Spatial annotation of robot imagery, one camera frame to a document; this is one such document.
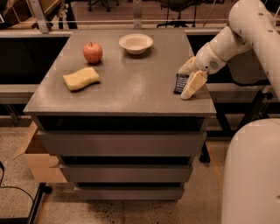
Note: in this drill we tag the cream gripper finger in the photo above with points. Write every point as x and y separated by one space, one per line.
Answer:
194 83
188 67

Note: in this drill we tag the yellow sponge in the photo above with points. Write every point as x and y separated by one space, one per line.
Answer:
81 79

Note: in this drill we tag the metal railing frame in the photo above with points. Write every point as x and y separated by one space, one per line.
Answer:
131 14

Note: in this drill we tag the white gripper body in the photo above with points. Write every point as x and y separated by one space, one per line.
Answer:
207 60

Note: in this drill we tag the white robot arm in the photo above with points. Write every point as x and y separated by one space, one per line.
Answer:
251 181

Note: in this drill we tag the red apple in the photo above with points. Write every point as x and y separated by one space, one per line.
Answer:
92 52

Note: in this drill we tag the white paper bowl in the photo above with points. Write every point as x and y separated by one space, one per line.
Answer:
135 44

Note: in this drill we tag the cardboard box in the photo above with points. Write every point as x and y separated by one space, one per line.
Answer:
44 167

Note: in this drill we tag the black office chair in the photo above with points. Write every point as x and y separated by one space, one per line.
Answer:
179 6

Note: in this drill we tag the dark blue rxbar wrapper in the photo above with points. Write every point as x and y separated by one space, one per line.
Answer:
181 80

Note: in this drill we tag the grey drawer cabinet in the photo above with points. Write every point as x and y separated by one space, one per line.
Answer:
128 136

